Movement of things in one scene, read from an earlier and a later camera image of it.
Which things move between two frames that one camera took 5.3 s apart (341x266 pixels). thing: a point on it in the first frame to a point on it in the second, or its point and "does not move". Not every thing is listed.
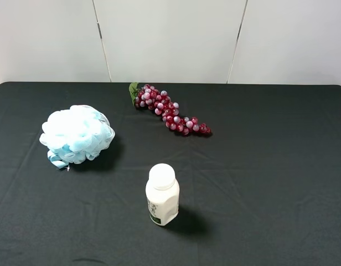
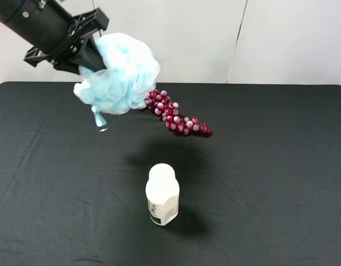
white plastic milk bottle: (163, 194) does not move
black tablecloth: (268, 186) does not move
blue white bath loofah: (77, 134) to (131, 69)
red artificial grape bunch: (148, 96) does not move
